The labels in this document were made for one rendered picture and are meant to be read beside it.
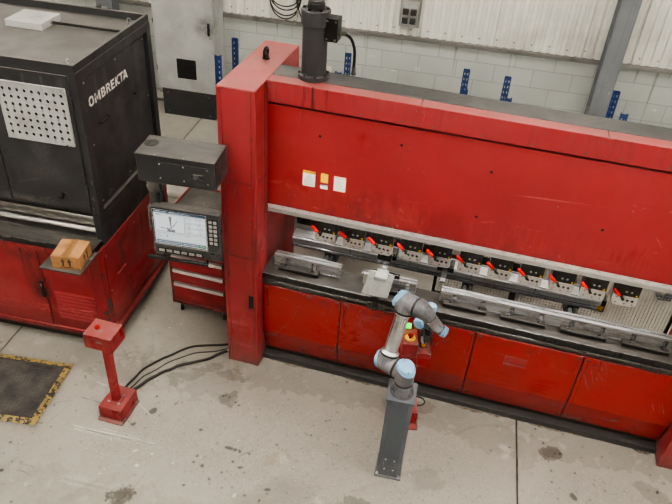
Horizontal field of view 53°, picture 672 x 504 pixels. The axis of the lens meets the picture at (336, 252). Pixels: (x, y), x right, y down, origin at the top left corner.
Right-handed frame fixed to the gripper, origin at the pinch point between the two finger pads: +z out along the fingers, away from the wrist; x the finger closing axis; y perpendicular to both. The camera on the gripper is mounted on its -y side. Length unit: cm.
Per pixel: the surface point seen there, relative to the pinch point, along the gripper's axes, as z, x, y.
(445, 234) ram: -67, -6, 37
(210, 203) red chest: -14, 166, 119
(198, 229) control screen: -72, 151, 18
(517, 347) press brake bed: 3, -65, 5
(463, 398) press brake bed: 71, -41, 10
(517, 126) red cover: -151, -34, 36
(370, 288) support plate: -24, 39, 25
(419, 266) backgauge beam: -15, 2, 61
